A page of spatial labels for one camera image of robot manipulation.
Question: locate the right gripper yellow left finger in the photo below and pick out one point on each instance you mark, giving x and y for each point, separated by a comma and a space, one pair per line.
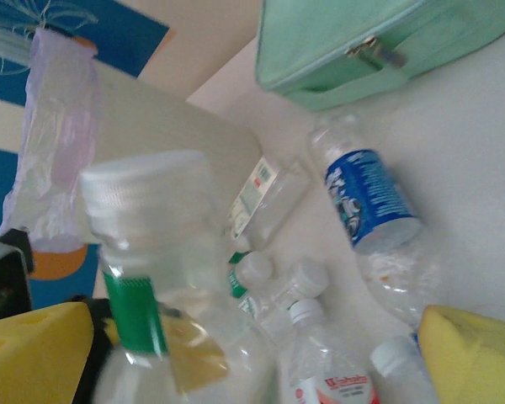
29, 357

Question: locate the bin with purple liner bag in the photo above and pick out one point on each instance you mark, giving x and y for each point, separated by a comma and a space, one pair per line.
59, 147

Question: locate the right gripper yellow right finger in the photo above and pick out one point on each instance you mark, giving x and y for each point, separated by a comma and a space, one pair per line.
475, 362

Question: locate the clear bottle red-white label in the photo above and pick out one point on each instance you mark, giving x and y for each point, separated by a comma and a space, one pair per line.
332, 379
305, 275

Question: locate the mint green zip pouch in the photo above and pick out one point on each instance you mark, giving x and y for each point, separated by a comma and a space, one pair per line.
362, 42

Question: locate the small clear bottle blue label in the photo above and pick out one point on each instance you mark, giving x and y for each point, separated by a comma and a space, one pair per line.
387, 355

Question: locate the square clear bottle green band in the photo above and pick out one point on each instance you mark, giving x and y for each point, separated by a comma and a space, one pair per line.
254, 269
269, 202
160, 235

